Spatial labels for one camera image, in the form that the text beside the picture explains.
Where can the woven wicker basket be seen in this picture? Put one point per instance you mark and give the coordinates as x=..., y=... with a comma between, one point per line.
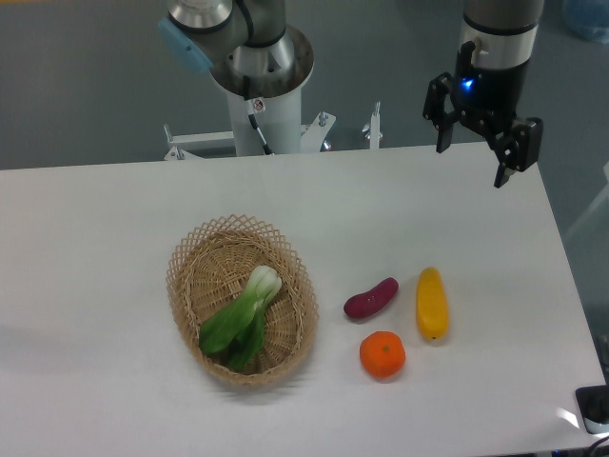
x=210, y=268

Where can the blue plastic bag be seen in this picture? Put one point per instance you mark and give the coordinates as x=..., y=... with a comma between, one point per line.
x=587, y=18

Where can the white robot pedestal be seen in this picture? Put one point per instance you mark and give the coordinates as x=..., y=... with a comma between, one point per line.
x=279, y=119

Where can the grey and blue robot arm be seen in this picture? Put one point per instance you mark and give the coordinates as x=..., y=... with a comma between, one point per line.
x=261, y=64

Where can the green bok choy vegetable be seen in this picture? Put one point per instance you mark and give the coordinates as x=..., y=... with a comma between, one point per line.
x=238, y=329

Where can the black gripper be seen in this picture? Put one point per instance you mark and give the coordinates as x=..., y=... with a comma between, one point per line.
x=485, y=101

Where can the black device at table edge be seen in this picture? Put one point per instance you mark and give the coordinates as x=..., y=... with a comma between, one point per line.
x=593, y=404

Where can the yellow corn cob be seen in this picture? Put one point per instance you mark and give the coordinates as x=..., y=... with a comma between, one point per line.
x=432, y=310

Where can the orange mandarin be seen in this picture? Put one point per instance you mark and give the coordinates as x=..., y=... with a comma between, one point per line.
x=382, y=354

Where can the purple sweet potato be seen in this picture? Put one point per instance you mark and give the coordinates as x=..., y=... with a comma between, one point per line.
x=368, y=303

